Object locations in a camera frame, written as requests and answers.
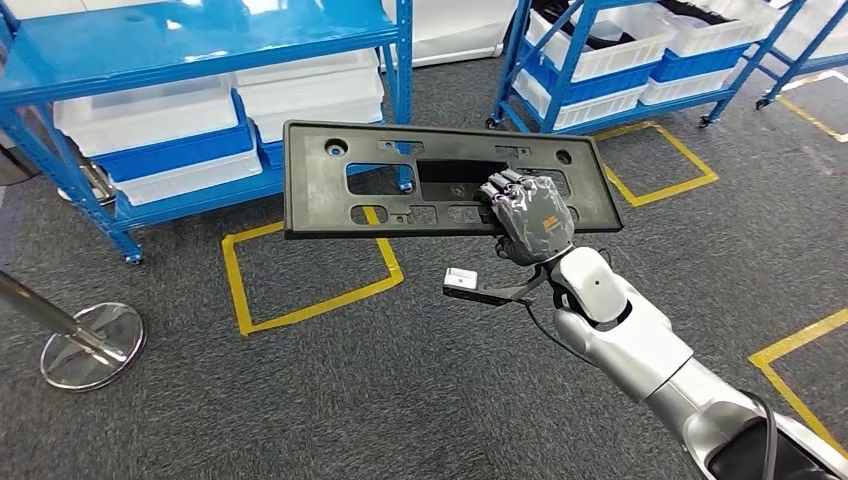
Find blue metal shelf rack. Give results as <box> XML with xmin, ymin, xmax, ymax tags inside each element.
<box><xmin>485</xmin><ymin>0</ymin><xmax>810</xmax><ymax>135</ymax></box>
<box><xmin>753</xmin><ymin>0</ymin><xmax>848</xmax><ymax>113</ymax></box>
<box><xmin>0</xmin><ymin>0</ymin><xmax>415</xmax><ymax>266</ymax></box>

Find black camera bracket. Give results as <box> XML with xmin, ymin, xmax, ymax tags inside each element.
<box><xmin>442</xmin><ymin>268</ymin><xmax>552</xmax><ymax>309</ymax></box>

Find black parts in bin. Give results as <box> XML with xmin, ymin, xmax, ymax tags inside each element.
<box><xmin>535</xmin><ymin>0</ymin><xmax>642</xmax><ymax>54</ymax></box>

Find black plastic plate frame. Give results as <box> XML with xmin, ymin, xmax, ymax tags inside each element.
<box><xmin>282</xmin><ymin>119</ymin><xmax>625</xmax><ymax>241</ymax></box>

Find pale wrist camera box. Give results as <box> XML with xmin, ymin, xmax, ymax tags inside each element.
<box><xmin>443</xmin><ymin>267</ymin><xmax>480</xmax><ymax>291</ymax></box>

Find chrome stanchion post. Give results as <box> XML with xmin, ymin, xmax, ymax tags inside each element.
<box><xmin>0</xmin><ymin>268</ymin><xmax>148</xmax><ymax>393</ymax></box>

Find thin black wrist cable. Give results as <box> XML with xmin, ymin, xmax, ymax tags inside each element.
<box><xmin>521</xmin><ymin>301</ymin><xmax>602</xmax><ymax>370</ymax></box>

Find chrome stanchion base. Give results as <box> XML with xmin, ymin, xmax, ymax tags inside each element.
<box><xmin>55</xmin><ymin>160</ymin><xmax>121</xmax><ymax>207</ymax></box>

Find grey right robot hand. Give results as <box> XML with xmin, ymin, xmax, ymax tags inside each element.
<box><xmin>480</xmin><ymin>169</ymin><xmax>576</xmax><ymax>268</ymax></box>

